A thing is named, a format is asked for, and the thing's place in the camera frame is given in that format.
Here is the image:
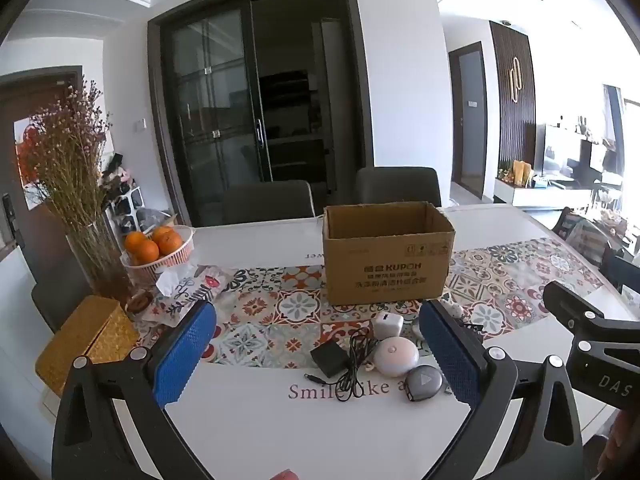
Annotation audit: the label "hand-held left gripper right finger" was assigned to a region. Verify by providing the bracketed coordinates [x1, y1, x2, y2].
[419, 299, 586, 480]

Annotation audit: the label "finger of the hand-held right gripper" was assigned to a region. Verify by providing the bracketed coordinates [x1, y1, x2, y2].
[542, 280, 640, 347]

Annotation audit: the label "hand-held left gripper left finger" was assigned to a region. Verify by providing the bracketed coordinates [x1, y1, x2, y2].
[51, 300, 218, 480]

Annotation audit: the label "white cube charger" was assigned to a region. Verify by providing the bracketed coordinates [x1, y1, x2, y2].
[372, 311, 405, 341]

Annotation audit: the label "brown cardboard box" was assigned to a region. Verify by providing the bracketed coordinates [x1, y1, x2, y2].
[322, 201, 456, 307]

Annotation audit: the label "person's right hand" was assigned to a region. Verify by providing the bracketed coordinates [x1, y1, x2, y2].
[596, 404, 640, 480]

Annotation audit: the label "grey round device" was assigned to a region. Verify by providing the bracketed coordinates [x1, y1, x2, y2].
[404, 365, 444, 404]

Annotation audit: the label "white round dome device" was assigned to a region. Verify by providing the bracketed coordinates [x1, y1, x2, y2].
[372, 336, 420, 378]

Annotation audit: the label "dark slatted dining chair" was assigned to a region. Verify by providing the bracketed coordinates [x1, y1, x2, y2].
[552, 207, 640, 297]

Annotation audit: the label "printed fabric tissue pouch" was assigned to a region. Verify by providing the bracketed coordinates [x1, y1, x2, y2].
[144, 264, 237, 322]

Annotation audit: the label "small brown round dish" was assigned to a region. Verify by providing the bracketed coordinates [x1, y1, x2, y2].
[125, 290, 154, 316]

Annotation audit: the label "white fruit basket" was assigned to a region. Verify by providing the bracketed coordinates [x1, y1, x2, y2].
[120, 225, 196, 287]

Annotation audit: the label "yellow woven box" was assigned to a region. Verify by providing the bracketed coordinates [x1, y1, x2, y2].
[35, 295, 141, 397]

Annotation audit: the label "white television cabinet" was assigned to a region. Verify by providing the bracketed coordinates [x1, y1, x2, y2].
[494, 177, 597, 211]

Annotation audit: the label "glass vase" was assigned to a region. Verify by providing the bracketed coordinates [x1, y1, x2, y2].
[65, 212, 134, 307]

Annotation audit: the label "yellow paper bags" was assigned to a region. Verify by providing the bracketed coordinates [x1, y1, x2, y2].
[512, 159, 534, 189]

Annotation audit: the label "white shoe rack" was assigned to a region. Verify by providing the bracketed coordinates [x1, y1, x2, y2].
[102, 152, 147, 241]

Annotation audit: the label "grey dining chair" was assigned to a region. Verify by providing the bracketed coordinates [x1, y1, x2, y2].
[353, 166, 443, 209]
[222, 180, 314, 224]

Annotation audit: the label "dark interior door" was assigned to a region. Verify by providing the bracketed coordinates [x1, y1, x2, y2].
[448, 41, 489, 201]

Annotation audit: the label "dried flower bunch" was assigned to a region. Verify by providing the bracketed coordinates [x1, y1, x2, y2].
[29, 77, 114, 233]

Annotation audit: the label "dark glass sliding door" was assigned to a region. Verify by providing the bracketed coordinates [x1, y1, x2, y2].
[147, 0, 376, 229]

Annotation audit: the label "brown entry door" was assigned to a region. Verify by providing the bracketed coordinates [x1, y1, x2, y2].
[0, 66, 86, 281]

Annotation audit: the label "black power adapter with cable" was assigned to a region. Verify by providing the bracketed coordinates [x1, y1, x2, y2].
[304, 327, 382, 397]

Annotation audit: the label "dark slatted wall panel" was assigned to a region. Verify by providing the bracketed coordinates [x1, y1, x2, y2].
[489, 20, 539, 187]

